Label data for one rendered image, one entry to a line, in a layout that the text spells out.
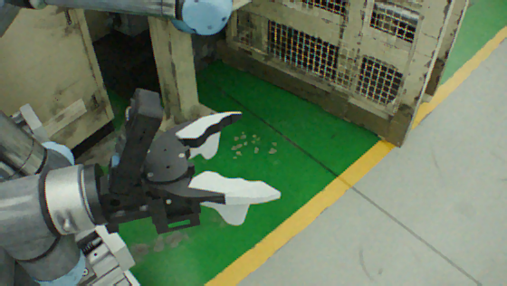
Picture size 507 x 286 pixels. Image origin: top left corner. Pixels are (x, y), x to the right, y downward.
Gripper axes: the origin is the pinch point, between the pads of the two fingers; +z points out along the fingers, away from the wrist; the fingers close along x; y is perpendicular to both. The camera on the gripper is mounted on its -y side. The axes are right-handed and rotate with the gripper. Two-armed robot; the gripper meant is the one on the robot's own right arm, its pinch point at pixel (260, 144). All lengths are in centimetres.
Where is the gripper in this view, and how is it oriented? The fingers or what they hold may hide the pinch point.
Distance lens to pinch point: 45.9
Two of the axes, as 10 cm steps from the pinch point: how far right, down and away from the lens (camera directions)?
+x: 2.9, 5.9, -7.5
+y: 0.4, 7.8, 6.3
